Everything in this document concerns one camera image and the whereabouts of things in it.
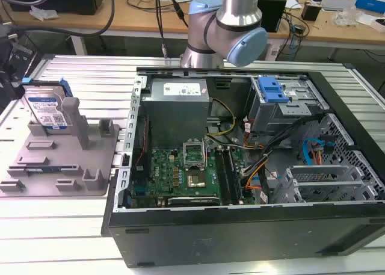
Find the blue drive latch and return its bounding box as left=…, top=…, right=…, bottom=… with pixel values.
left=257, top=76, right=290, bottom=104

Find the blue white carton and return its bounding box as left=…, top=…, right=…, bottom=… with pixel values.
left=355, top=0, right=385, bottom=11

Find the blue SATA wire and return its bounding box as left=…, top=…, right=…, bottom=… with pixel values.
left=301, top=138, right=334, bottom=173

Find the orange wire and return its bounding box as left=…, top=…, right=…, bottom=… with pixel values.
left=244, top=154, right=270, bottom=194

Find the metal socket cover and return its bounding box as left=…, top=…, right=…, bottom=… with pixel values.
left=182, top=141, right=208, bottom=169

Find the hard disk in blue carrier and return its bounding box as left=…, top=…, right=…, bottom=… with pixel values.
left=22, top=77, right=74, bottom=135

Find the black sleeved cable bundle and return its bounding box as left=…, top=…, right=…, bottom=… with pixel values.
left=258, top=112, right=327, bottom=203

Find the grey metal drive cage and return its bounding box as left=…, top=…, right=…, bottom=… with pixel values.
left=245, top=75, right=327, bottom=135

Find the yellow black power wire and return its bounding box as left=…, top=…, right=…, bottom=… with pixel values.
left=206, top=97, right=237, bottom=136

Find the clear plastic bag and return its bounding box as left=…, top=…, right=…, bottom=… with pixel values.
left=332, top=7, right=366, bottom=26

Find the grey power supply unit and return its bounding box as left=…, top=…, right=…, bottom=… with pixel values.
left=140, top=78, right=211, bottom=148

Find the grey parts rack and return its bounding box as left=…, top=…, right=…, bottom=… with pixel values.
left=0, top=97, right=121, bottom=198

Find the RAM stick on rack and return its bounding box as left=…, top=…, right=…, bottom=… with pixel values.
left=8, top=165, right=78, bottom=173

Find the black box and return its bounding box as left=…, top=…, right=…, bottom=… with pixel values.
left=301, top=1, right=322, bottom=20

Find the thick grey cable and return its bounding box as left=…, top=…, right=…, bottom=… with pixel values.
left=0, top=0, right=116, bottom=39

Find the black hanging cable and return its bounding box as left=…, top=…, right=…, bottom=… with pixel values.
left=153, top=0, right=190, bottom=59

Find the wooden desk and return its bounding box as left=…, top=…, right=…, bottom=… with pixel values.
left=0, top=0, right=385, bottom=44

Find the CPU socket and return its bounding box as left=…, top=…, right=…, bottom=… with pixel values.
left=185, top=171, right=208, bottom=190

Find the black equipment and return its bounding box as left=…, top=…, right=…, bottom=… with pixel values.
left=0, top=23, right=42, bottom=113

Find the black computer tower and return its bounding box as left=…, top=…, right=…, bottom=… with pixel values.
left=257, top=0, right=288, bottom=34

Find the grey disk bay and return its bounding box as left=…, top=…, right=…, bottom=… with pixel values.
left=278, top=165, right=372, bottom=204

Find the black open PC case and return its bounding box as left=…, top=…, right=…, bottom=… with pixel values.
left=100, top=66, right=385, bottom=268

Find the red wire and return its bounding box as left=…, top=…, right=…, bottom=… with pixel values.
left=134, top=115, right=150, bottom=171

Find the green motherboard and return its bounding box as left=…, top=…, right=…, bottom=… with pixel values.
left=126, top=142, right=250, bottom=208

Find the graphics card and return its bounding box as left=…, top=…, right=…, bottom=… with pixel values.
left=167, top=196, right=222, bottom=207

